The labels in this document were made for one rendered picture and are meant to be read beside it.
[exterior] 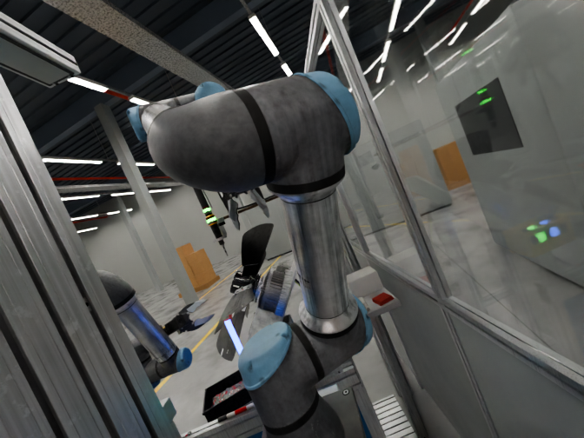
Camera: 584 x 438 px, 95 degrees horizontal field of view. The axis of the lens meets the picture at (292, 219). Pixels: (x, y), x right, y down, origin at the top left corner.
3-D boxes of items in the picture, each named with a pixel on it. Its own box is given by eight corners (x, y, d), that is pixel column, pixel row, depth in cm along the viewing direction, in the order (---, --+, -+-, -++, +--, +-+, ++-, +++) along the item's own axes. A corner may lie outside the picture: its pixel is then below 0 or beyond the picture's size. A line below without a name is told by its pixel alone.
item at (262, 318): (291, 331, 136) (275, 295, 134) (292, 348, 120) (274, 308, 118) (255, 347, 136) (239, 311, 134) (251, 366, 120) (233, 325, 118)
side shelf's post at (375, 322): (424, 431, 151) (368, 299, 146) (428, 437, 147) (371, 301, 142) (418, 434, 151) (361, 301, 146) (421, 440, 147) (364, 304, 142)
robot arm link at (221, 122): (179, 237, 27) (142, 149, 65) (274, 198, 31) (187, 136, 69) (123, 120, 21) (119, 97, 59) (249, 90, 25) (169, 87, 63)
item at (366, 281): (374, 280, 160) (368, 263, 159) (384, 288, 144) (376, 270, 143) (348, 291, 160) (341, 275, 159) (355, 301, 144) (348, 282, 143)
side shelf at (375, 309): (375, 283, 162) (374, 278, 162) (401, 305, 126) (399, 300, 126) (339, 299, 162) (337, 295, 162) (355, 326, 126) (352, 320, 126)
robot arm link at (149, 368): (162, 388, 96) (150, 360, 96) (135, 398, 97) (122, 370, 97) (173, 374, 104) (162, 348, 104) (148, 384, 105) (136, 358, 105)
